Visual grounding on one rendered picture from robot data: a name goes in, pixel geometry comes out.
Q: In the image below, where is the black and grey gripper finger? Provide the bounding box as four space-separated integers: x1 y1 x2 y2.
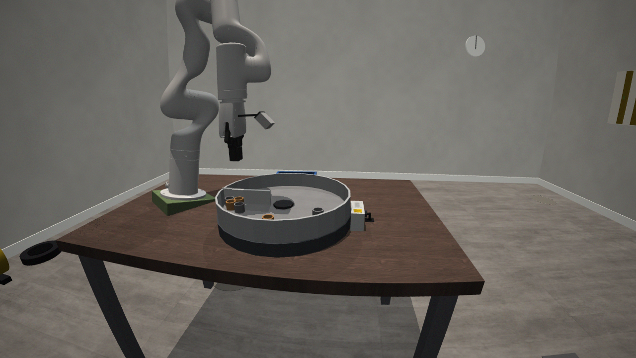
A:
237 135 244 160
224 122 240 161

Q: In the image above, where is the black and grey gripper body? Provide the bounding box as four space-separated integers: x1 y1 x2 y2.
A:
219 100 246 138

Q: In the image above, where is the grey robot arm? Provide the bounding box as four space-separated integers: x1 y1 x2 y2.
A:
160 0 271 200

